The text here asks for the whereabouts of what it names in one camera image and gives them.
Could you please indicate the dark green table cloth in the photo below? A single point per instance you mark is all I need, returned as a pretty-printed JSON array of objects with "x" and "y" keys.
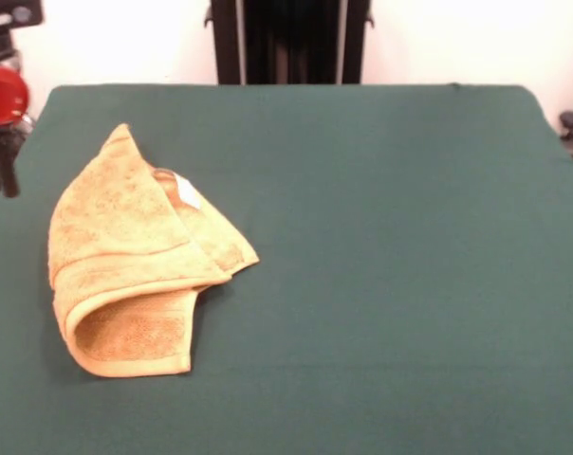
[{"x": 362, "y": 308}]

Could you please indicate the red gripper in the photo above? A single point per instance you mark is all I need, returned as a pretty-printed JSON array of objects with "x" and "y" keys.
[{"x": 2, "y": 97}]

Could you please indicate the yellow-orange terry towel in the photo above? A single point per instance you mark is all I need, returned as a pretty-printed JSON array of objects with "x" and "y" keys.
[{"x": 125, "y": 246}]

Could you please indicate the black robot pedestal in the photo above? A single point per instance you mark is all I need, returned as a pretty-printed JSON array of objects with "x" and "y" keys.
[{"x": 291, "y": 42}]

